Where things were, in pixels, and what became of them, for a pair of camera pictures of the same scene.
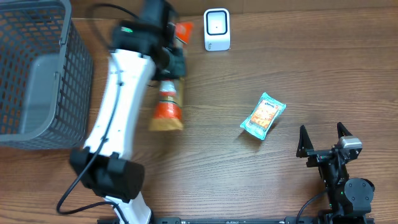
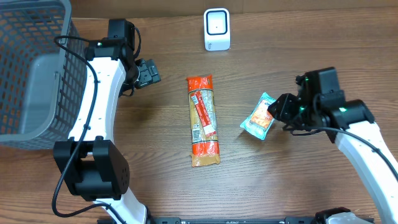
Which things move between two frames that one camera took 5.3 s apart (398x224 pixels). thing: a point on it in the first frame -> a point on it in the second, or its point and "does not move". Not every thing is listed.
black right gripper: (322, 154) -> (282, 107)
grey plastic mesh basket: (46, 61) does not move
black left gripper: (175, 64) -> (148, 73)
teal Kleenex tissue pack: (263, 116) does not move
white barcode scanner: (217, 29) does not move
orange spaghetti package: (168, 116) -> (204, 149)
